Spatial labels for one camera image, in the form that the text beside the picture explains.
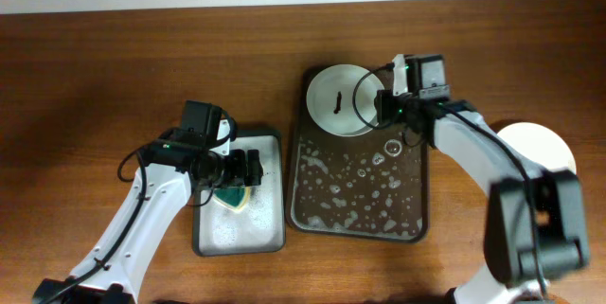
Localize green and yellow sponge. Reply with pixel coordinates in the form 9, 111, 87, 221
213, 187, 251, 212

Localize pale green plate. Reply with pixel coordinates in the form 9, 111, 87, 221
306, 64, 383, 137

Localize white smeared plate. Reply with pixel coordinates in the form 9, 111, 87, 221
497, 122, 577, 173

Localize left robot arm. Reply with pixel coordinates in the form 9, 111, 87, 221
32, 100, 263, 303

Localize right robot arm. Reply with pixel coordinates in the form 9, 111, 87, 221
374, 54, 590, 303

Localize small dark soapy tray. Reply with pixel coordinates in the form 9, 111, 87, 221
192, 129, 285, 257

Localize large brown serving tray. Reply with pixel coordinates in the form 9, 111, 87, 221
284, 64, 431, 244

